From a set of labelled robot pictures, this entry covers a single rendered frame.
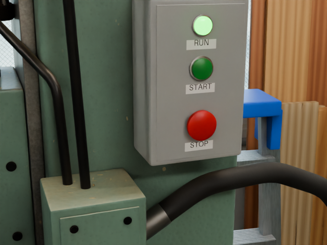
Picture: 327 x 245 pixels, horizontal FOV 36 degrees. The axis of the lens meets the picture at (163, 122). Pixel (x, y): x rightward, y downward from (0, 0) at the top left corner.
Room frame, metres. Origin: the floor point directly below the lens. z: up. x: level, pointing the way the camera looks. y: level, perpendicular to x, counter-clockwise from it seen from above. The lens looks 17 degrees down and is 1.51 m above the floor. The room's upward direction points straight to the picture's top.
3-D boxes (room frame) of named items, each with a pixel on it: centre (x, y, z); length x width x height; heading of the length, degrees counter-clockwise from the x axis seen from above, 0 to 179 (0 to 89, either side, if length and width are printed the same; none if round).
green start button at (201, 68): (0.47, -0.04, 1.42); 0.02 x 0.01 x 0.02; 110
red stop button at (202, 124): (0.47, -0.04, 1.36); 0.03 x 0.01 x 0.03; 110
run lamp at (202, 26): (0.47, -0.04, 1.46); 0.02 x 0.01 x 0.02; 110
